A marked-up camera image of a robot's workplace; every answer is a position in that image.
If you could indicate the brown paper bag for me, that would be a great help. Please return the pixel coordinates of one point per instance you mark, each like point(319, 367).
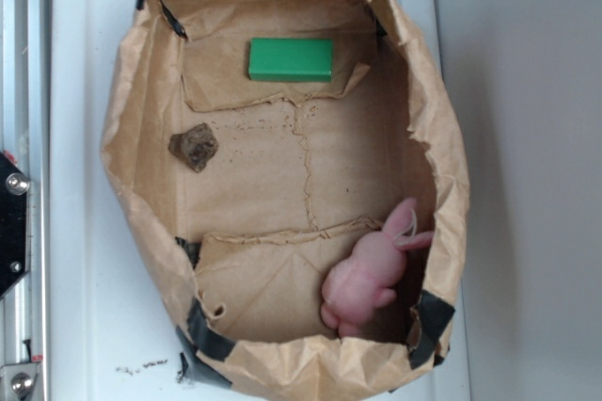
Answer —
point(240, 250)

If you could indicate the silver corner bracket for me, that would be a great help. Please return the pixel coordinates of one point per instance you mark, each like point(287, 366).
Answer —
point(18, 381)

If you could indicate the aluminium frame rail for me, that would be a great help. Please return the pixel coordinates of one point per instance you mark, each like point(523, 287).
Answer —
point(25, 114)

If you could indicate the pink plush bunny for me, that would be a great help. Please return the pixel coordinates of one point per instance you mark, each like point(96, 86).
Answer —
point(360, 285)

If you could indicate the brown rock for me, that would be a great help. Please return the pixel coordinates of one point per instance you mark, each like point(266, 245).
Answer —
point(196, 147)

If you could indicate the black mounting bracket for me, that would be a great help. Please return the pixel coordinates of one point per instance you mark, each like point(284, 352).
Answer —
point(15, 241)

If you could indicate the green rectangular block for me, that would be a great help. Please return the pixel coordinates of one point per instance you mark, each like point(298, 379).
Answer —
point(290, 60)

